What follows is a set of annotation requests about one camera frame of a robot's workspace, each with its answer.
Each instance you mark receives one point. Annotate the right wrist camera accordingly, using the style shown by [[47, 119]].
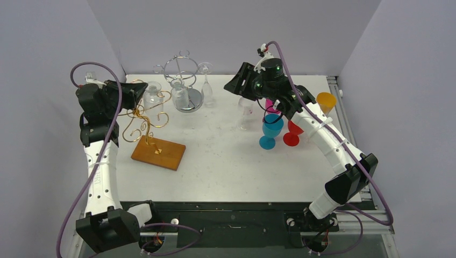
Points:
[[264, 54]]

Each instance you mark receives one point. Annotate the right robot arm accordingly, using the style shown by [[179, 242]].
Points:
[[297, 104]]

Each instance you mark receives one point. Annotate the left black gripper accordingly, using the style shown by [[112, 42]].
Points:
[[132, 93]]

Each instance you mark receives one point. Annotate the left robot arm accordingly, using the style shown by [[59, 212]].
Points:
[[106, 224]]

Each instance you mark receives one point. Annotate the blue wine glass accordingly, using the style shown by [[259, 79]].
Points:
[[272, 127]]

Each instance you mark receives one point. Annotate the clear patterned glass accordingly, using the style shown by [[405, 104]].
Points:
[[153, 98], [179, 94]]

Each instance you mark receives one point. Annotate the wooden rack base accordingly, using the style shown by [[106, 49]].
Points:
[[158, 152]]

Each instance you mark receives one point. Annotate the orange cup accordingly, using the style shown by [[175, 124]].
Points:
[[326, 101]]

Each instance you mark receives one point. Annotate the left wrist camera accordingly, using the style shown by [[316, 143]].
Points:
[[91, 78]]

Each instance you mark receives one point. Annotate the aluminium table rail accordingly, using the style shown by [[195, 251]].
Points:
[[365, 190]]

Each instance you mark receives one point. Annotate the pink wine glass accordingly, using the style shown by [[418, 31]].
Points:
[[269, 106]]

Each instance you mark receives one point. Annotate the silver wire glass rack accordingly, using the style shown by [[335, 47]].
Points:
[[183, 67]]

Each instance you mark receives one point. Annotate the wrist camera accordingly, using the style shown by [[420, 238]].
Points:
[[91, 78], [264, 54]]

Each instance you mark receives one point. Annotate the red wine glass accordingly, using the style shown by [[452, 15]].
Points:
[[292, 138]]

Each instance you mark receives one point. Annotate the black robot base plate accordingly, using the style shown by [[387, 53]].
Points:
[[239, 224]]

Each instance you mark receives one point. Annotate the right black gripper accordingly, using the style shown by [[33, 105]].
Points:
[[247, 80]]

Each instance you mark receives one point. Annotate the clear champagne flute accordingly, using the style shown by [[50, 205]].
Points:
[[206, 68]]

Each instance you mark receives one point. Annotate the gold wire glass rack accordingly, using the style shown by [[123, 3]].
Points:
[[147, 122]]

